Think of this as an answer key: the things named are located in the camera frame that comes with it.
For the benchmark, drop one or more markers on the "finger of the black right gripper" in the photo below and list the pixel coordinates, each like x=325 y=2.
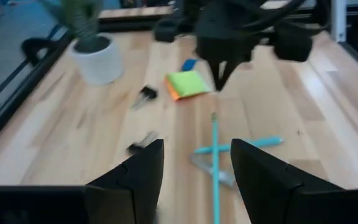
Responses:
x=232 y=70
x=215 y=71

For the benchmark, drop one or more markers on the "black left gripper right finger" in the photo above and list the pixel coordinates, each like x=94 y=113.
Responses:
x=275 y=196

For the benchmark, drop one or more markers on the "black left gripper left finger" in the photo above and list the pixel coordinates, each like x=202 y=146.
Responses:
x=135 y=193

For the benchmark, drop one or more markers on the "blue eraser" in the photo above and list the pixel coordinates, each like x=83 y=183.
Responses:
x=189 y=64

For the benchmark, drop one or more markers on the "green orange sticky notes pad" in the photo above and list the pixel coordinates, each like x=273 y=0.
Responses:
x=186 y=84

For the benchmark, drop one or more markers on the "black binder clip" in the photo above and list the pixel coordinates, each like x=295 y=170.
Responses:
x=148 y=92
x=137 y=147

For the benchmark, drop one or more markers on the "teal pen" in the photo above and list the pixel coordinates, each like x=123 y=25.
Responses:
x=269 y=141

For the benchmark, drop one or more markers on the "clear plastic ruler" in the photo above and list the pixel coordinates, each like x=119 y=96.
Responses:
x=221 y=179

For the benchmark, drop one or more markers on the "teal pencil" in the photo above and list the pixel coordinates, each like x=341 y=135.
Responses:
x=215 y=174

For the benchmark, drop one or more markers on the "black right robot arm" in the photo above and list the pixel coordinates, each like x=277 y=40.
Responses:
x=216 y=2

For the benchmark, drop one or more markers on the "white round plant pot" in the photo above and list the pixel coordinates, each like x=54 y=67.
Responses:
x=98 y=65

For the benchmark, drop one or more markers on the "green snake plant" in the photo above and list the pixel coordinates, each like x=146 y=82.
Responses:
x=82 y=21

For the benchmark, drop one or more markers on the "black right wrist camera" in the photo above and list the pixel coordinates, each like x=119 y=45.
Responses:
x=292 y=43

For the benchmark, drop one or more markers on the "black aluminium table frame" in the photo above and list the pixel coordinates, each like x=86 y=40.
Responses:
x=11 y=105

